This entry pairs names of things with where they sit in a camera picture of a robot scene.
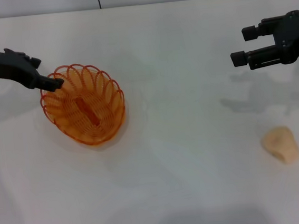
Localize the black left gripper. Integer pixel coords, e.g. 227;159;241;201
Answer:
0;41;66;98

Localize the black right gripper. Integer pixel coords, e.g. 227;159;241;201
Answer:
226;9;299;72

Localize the orange woven plastic basket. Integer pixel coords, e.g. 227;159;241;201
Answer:
37;59;130;150

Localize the beige bread piece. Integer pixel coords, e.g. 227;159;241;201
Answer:
259;124;299;167

